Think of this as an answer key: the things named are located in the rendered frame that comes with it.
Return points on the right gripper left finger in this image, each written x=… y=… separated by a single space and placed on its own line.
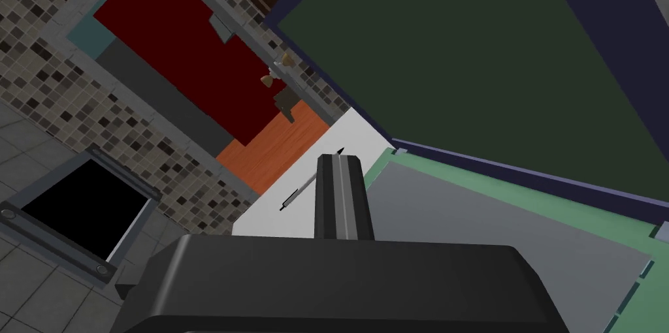
x=326 y=197

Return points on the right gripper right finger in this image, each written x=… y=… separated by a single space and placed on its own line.
x=355 y=202

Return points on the silver and black pen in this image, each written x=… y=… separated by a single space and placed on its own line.
x=297 y=195

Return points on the white desk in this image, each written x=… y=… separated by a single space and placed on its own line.
x=334 y=132

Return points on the tan door knob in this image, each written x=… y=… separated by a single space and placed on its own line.
x=286 y=60
x=267 y=80

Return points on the open dark green laptop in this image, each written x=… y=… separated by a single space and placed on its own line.
x=470 y=61

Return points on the red door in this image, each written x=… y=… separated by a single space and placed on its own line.
x=177 y=45

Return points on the black panel with grey frame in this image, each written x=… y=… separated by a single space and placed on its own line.
x=83 y=207

